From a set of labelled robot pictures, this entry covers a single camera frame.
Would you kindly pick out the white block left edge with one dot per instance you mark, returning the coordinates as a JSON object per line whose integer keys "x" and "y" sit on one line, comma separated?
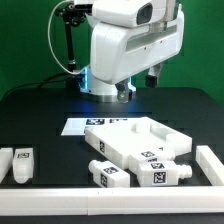
{"x": 6, "y": 158}

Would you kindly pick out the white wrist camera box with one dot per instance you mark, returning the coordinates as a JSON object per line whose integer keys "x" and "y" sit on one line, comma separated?
{"x": 126, "y": 13}

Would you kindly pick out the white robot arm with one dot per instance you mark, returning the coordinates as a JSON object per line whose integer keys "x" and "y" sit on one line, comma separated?
{"x": 94, "y": 87}

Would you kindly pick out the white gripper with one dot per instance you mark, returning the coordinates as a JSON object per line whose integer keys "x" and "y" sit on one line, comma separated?
{"x": 118, "y": 52}

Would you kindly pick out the white rail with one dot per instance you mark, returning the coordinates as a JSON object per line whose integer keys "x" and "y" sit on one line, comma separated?
{"x": 101, "y": 201}
{"x": 210, "y": 165}

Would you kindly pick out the white front rail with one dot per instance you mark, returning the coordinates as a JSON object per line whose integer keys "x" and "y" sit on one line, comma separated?
{"x": 101, "y": 201}

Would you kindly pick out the black camera stand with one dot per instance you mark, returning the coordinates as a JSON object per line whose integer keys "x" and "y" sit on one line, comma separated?
{"x": 72, "y": 16}

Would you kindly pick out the white square table top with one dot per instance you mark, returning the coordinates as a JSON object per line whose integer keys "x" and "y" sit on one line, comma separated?
{"x": 117, "y": 141}

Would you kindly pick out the white right rail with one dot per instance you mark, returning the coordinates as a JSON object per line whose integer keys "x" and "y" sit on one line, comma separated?
{"x": 210, "y": 165}

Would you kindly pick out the white tag sheet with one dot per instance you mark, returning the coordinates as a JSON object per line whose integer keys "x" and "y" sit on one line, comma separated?
{"x": 76, "y": 126}

